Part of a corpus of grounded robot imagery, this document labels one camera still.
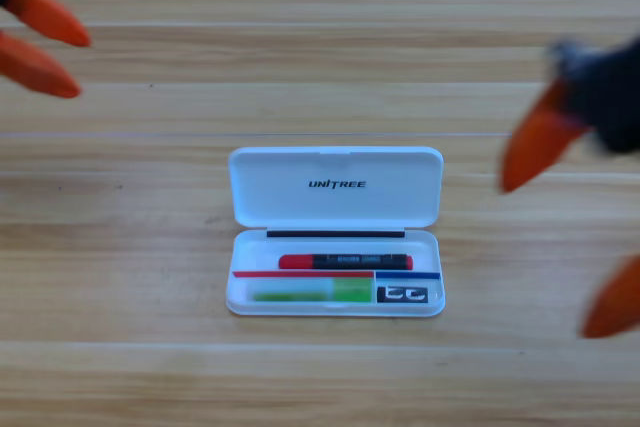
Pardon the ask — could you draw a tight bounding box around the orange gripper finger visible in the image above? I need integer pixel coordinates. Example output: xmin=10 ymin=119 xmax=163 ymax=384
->
xmin=579 ymin=254 xmax=640 ymax=339

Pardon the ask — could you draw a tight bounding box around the black eraser with white print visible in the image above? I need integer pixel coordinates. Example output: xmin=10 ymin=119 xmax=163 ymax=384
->
xmin=375 ymin=285 xmax=430 ymax=305

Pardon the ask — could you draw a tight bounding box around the white Unitree pencil case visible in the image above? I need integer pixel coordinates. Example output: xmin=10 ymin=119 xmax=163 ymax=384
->
xmin=225 ymin=145 xmax=446 ymax=319

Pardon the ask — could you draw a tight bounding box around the red and black marker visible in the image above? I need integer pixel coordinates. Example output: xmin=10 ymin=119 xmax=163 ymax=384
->
xmin=277 ymin=253 xmax=414 ymax=271

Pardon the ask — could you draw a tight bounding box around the green highlighter pen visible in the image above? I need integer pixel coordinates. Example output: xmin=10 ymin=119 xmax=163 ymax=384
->
xmin=247 ymin=277 xmax=374 ymax=304

